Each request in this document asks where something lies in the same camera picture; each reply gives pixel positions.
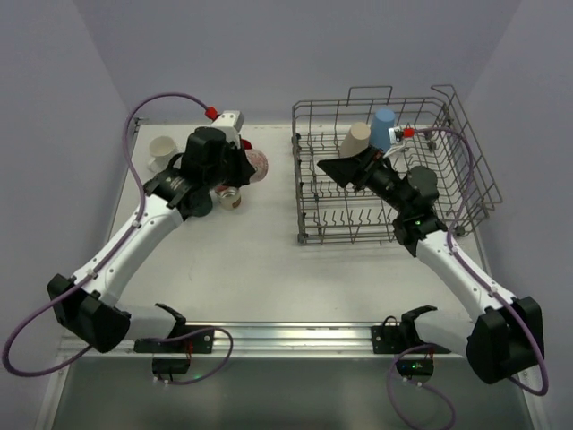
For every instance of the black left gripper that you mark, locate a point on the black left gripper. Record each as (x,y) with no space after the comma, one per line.
(237,162)

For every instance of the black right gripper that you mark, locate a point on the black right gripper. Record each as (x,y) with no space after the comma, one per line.
(363,163)

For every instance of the pink patterned mug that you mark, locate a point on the pink patterned mug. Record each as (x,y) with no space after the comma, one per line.
(259,162)

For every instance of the beige tall cup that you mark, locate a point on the beige tall cup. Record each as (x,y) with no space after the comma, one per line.
(356,140)

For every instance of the cream small cup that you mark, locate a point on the cream small cup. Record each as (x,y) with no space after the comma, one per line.
(229,197)

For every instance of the blue tall tumbler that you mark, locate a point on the blue tall tumbler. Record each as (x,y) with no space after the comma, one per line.
(382,121)

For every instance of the dark teal mug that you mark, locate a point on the dark teal mug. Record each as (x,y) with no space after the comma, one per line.
(200,205)

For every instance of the white mug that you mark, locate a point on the white mug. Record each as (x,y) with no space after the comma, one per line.
(161,149)

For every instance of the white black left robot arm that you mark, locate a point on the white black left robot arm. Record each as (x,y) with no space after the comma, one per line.
(87,303)

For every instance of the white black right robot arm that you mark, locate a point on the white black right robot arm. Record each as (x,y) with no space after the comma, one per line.
(504,333)

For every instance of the black right controller box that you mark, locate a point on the black right controller box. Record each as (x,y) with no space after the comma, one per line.
(418,370)

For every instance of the black controller box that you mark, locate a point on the black controller box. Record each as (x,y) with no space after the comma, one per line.
(418,370)
(167,369)

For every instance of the black left controller box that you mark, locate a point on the black left controller box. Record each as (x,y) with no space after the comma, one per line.
(167,369)

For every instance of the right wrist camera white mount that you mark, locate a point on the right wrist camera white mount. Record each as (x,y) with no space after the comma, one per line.
(397,138)

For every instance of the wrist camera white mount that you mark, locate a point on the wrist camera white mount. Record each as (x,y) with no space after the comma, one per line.
(229,122)
(397,138)

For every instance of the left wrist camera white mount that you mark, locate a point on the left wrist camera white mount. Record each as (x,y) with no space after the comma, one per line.
(229,122)

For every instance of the grey wire dish rack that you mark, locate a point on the grey wire dish rack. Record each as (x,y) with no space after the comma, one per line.
(439,172)

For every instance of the aluminium mounting rail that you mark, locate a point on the aluminium mounting rail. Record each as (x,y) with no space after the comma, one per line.
(281,339)

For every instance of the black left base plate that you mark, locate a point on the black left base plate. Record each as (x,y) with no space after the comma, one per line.
(184,339)

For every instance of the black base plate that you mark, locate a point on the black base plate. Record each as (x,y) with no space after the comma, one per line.
(184,339)
(393,336)

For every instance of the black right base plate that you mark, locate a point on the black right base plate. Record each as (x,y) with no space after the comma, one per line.
(393,336)

